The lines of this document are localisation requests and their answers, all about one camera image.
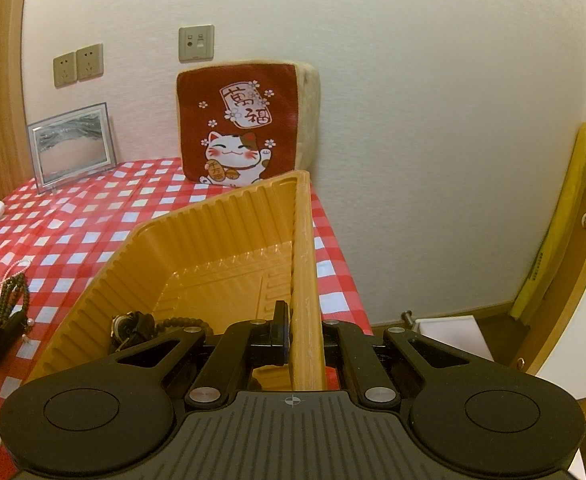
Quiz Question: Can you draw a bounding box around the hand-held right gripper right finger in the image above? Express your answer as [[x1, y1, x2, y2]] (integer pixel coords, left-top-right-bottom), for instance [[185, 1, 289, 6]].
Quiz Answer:
[[322, 319, 476, 409]]

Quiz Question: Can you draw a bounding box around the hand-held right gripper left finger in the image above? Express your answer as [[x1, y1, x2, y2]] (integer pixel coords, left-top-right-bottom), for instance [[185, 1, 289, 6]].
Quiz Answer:
[[105, 301, 292, 411]]

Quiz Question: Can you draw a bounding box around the pile of wooden bead bracelets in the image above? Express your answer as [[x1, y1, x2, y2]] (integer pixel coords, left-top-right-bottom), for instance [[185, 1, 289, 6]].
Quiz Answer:
[[0, 272, 30, 323]]

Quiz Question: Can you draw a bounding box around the orange plastic tray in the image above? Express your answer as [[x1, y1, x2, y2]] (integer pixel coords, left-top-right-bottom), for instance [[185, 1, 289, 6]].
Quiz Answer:
[[25, 170, 330, 393]]

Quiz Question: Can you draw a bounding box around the black wristwatch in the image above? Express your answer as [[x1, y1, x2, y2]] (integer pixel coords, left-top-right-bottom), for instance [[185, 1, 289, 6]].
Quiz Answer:
[[110, 311, 154, 348]]

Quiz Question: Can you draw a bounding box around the white box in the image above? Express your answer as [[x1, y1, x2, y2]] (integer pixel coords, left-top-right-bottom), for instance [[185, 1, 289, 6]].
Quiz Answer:
[[417, 314, 497, 367]]

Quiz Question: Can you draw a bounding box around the red white checkered tablecloth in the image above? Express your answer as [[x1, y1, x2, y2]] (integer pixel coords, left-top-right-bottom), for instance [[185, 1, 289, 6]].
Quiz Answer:
[[0, 157, 374, 461]]

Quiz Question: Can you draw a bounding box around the red lucky cat cushion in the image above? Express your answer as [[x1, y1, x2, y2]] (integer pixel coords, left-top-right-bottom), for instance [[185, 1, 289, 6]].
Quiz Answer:
[[175, 60, 321, 187]]

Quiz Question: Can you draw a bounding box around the white and wooden chair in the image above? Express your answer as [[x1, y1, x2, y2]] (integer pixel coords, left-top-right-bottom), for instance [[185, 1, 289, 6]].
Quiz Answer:
[[505, 177, 586, 480]]

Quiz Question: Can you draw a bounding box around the yellow flat board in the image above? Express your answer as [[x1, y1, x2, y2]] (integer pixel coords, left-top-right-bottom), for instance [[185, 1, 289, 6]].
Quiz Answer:
[[510, 121, 586, 321]]

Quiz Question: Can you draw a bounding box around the silver picture frame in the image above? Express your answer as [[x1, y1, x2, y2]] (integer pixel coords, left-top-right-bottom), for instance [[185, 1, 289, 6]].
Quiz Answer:
[[27, 102, 118, 193]]

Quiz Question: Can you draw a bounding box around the beige wall data socket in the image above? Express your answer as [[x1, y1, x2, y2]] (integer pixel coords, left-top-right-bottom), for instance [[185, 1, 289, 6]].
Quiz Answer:
[[179, 25, 214, 63]]

